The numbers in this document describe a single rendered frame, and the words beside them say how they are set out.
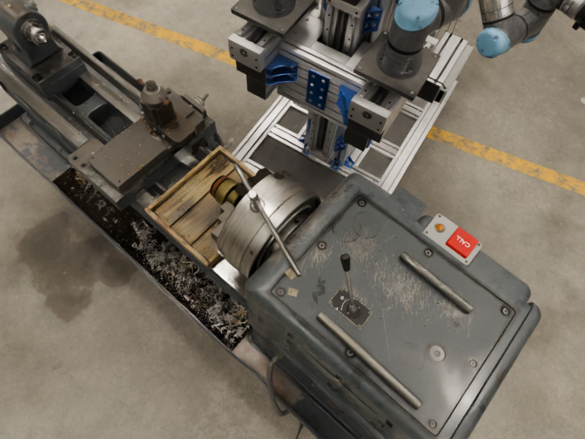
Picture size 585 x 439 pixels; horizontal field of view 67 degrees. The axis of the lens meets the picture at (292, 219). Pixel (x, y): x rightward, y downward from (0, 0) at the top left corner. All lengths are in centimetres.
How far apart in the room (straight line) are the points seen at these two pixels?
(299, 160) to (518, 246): 133
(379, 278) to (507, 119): 233
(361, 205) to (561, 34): 309
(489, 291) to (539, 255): 169
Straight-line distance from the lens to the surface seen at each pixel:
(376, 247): 110
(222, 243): 121
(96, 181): 164
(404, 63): 153
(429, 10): 145
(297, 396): 172
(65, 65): 199
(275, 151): 247
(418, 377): 105
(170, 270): 181
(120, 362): 238
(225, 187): 131
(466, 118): 315
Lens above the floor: 225
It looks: 64 degrees down
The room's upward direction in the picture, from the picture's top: 7 degrees clockwise
